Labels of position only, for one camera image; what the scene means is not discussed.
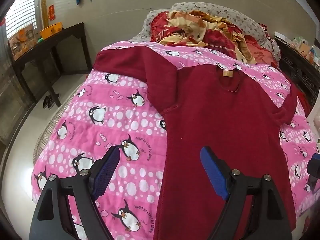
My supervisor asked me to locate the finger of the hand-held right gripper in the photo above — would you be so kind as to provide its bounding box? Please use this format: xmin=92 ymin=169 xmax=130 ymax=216
xmin=307 ymin=152 xmax=320 ymax=188

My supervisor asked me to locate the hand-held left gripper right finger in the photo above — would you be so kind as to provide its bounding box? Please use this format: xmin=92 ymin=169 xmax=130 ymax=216
xmin=199 ymin=146 xmax=293 ymax=240

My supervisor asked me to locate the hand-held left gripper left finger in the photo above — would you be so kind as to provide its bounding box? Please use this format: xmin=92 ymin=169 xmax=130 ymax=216
xmin=29 ymin=145 xmax=121 ymax=240

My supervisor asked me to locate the dark red sweater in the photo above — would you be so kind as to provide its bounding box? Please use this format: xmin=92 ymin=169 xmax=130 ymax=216
xmin=94 ymin=45 xmax=304 ymax=240

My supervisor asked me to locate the pink penguin print blanket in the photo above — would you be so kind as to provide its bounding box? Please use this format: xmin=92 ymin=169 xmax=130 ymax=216
xmin=32 ymin=40 xmax=318 ymax=240

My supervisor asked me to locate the dark carved wooden cabinet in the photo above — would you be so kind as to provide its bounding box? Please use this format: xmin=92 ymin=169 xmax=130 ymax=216
xmin=275 ymin=36 xmax=320 ymax=112

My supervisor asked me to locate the clear plastic bag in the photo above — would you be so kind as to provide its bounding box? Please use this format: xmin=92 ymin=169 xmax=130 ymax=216
xmin=291 ymin=37 xmax=313 ymax=53

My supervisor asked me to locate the red and yellow floral quilt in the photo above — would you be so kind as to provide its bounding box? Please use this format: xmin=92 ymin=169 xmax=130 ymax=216
xmin=150 ymin=10 xmax=280 ymax=65

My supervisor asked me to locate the dark wooden table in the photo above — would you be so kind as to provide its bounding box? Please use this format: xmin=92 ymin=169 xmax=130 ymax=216
xmin=9 ymin=22 xmax=93 ymax=108

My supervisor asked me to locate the orange plastic basket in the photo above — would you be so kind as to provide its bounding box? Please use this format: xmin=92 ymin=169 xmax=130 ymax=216
xmin=39 ymin=22 xmax=63 ymax=40

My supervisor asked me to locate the orange cardboard box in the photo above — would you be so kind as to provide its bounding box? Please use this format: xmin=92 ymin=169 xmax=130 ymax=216
xmin=9 ymin=27 xmax=35 ymax=60

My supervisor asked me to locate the grey floral pillow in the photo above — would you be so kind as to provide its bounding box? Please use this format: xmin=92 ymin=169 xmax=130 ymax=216
xmin=130 ymin=2 xmax=280 ymax=63

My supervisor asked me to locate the barred window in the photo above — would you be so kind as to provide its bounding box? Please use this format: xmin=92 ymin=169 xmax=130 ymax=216
xmin=5 ymin=0 xmax=41 ymax=40

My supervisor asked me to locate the yellow wooden window frame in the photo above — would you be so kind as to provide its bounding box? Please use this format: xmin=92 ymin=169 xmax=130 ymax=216
xmin=41 ymin=0 xmax=50 ymax=28

